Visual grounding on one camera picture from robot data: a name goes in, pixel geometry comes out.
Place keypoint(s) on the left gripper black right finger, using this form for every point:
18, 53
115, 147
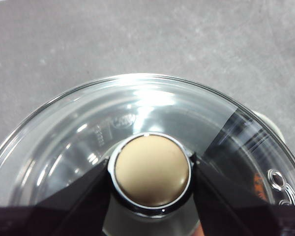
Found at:
236, 214

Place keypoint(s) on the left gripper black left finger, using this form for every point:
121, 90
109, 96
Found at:
64, 214

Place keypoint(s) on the glass lid with green knob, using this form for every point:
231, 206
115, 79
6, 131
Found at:
150, 169

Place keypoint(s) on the pale green electric cooking pot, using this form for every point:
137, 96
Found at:
270, 123

